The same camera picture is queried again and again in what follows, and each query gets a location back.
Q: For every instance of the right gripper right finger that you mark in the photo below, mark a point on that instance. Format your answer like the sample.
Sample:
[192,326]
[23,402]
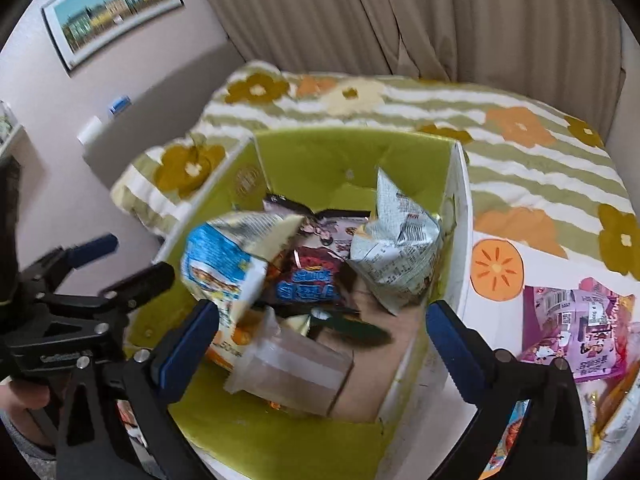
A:
[551,443]

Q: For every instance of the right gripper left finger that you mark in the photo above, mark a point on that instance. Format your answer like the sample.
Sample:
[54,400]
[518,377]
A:
[93,444]

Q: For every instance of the purple snack bag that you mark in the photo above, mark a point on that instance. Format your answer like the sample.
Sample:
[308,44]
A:
[551,318]

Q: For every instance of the light blue snack bag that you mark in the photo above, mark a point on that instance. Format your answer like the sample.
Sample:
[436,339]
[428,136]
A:
[226,260]

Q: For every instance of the translucent pink cake packet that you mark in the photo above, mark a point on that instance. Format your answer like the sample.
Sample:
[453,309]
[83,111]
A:
[287,368]

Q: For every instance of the white green text snack bag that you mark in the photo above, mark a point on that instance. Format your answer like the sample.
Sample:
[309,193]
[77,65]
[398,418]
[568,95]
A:
[396,251]

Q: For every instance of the dark blue red snack bag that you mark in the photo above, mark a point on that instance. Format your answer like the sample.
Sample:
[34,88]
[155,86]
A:
[313,276]

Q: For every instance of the large white orange-trim bag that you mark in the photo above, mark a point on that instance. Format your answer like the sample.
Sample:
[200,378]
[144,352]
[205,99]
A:
[506,441]

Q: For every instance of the orange snack bag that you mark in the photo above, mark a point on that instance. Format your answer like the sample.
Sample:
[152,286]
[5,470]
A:
[232,338]

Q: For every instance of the person's left hand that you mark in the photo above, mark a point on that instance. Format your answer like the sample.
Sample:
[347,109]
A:
[18,399]

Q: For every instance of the pink snack bag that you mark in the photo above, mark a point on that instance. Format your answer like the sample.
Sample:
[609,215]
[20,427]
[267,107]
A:
[604,335]

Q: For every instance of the green cardboard box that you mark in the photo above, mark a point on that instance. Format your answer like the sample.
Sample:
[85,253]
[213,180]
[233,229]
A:
[322,168]

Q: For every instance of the persimmon print tablecloth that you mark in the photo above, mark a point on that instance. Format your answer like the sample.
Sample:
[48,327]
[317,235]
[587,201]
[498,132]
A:
[435,414]

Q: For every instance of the blue white item on headboard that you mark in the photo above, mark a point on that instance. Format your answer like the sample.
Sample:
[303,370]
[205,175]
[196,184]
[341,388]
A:
[119,105]

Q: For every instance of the grey headboard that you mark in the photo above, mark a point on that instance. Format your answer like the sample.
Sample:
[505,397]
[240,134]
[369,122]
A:
[160,114]

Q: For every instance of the silver white snack bag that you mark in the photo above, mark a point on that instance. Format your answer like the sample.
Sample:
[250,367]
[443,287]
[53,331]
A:
[332,229]

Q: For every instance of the framed houses picture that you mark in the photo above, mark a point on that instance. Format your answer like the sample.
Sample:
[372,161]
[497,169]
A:
[80,28]

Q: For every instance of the beige curtain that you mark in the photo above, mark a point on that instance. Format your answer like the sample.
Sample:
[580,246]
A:
[566,53]

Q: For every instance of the white wall switch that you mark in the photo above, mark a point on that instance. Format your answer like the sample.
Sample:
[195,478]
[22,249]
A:
[89,132]

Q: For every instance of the wall shelf with items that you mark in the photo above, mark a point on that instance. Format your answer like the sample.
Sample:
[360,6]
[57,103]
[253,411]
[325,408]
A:
[10,130]

